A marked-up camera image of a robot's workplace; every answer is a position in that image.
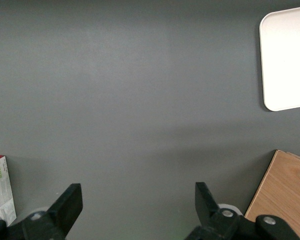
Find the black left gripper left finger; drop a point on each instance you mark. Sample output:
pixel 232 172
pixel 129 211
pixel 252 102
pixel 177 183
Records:
pixel 65 210

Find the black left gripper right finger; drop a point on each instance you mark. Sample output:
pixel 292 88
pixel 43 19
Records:
pixel 207 207

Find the red tartan cookie box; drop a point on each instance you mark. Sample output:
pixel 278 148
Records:
pixel 0 192

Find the white rectangular tray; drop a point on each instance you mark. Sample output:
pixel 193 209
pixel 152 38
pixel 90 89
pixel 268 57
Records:
pixel 287 60

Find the wooden drawer cabinet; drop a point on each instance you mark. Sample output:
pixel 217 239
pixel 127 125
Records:
pixel 282 190

